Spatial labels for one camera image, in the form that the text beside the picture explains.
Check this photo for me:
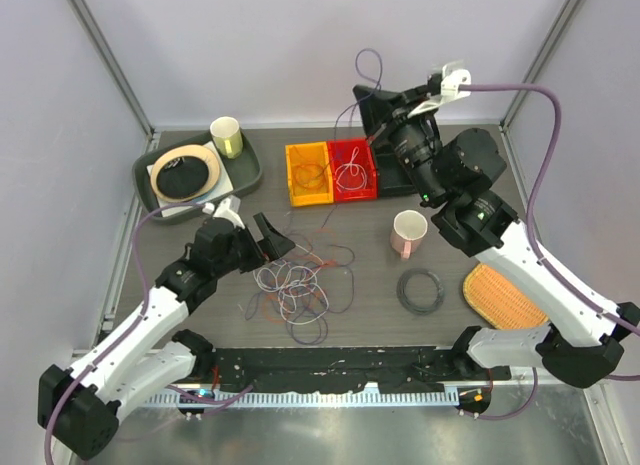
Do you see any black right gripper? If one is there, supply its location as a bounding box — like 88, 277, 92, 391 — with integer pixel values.
354, 85, 446, 206

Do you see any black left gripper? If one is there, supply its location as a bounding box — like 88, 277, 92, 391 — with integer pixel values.
213, 213, 294, 278

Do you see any purple thin cable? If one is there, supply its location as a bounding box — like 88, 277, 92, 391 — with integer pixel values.
294, 48, 386, 226

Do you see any orange thin cable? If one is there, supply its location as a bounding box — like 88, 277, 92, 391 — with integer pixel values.
292, 159, 331, 191

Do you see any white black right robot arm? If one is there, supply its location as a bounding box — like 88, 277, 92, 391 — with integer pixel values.
353, 84, 639, 388

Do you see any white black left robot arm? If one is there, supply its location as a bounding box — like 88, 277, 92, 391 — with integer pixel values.
37, 206, 296, 463

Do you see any red plastic bin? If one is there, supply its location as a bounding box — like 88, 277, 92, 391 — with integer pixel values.
327, 138, 378, 203

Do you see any black plastic bin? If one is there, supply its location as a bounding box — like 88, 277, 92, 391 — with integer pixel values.
372, 148, 416, 198

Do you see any white square board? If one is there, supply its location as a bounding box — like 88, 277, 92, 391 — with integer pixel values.
153, 141, 233, 215

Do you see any yellow plastic bin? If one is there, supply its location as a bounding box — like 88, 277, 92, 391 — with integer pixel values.
285, 141, 334, 208

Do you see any black round disc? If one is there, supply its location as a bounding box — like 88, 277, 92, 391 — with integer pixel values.
155, 157, 209, 201

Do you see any beige wooden plate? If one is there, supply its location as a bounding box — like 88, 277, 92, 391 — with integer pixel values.
150, 144, 221, 203

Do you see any cream yellow cup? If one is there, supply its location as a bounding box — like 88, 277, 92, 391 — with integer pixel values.
209, 116, 243, 159

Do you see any pink white mug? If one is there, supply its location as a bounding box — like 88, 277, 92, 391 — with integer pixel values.
390, 210, 428, 260

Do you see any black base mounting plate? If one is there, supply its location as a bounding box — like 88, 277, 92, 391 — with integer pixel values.
201, 346, 511, 394

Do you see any orange woven mat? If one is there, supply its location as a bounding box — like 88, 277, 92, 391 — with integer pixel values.
462, 263, 548, 330

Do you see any tangled cable pile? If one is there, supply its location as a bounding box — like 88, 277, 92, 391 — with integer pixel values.
240, 224, 359, 347

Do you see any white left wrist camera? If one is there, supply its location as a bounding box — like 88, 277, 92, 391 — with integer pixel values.
203, 195, 245, 229

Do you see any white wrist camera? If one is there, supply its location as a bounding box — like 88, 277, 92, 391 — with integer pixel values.
203, 195, 245, 229
407, 61, 471, 118

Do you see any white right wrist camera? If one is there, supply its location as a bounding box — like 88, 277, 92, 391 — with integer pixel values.
407, 61, 471, 118

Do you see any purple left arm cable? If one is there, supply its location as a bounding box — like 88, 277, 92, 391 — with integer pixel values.
42, 199, 254, 465

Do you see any grey coiled cable ring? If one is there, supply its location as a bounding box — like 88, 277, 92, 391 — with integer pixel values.
396, 267, 446, 316

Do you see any aluminium rail frame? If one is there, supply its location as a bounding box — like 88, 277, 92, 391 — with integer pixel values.
69, 342, 609, 409

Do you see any aluminium corner post right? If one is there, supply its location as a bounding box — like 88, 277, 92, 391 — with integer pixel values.
500, 0, 585, 131

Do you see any aluminium corner post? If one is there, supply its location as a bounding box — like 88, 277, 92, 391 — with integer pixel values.
500, 0, 585, 131
67, 0, 154, 137

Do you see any aluminium corner post left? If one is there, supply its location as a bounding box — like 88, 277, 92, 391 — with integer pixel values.
67, 0, 154, 137

